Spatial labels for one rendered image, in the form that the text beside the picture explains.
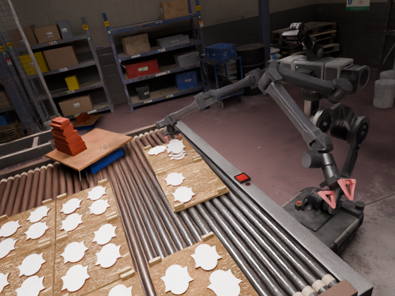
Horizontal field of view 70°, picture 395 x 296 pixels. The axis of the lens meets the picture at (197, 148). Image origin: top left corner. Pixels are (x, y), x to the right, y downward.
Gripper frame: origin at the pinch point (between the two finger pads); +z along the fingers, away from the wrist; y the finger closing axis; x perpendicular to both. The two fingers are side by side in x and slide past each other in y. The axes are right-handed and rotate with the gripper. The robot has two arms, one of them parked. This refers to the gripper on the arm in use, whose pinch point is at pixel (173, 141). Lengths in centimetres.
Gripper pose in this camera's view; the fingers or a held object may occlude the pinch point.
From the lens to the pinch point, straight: 214.8
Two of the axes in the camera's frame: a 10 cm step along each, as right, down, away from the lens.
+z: 1.7, 8.6, 4.7
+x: -3.0, -4.1, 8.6
